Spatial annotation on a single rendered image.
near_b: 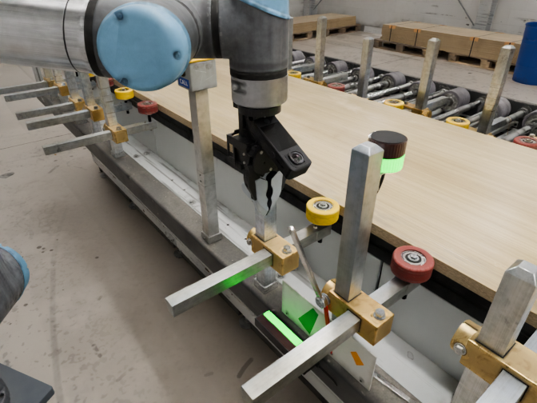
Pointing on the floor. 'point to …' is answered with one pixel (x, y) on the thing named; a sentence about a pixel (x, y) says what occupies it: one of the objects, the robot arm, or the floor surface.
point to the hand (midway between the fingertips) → (268, 211)
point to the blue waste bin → (527, 57)
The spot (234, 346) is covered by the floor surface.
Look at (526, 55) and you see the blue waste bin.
